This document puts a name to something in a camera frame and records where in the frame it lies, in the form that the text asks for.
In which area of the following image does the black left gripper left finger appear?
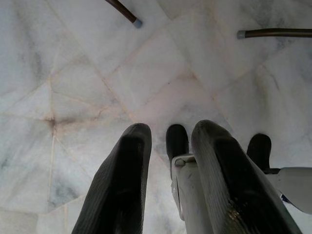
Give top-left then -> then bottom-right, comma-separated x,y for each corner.
71,123 -> 152,234

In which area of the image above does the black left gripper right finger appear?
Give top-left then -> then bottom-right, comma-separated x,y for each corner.
191,119 -> 303,234

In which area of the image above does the black robot foot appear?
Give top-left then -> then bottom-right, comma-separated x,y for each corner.
246,133 -> 273,172
165,124 -> 191,159

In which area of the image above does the black right robot foot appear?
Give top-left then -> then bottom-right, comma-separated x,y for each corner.
246,133 -> 273,172

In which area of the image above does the grey right robot leg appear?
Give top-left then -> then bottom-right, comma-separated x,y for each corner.
264,166 -> 312,213

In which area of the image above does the black left robot foot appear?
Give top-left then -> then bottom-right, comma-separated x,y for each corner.
165,124 -> 191,159

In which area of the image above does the brown chair leg grey cap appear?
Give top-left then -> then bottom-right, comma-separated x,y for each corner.
105,0 -> 143,27
236,28 -> 312,40

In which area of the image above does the grey robot leg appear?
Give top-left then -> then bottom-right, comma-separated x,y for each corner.
170,153 -> 216,234
264,166 -> 312,213

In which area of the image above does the grey left robot leg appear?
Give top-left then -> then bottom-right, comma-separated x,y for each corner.
170,153 -> 216,234

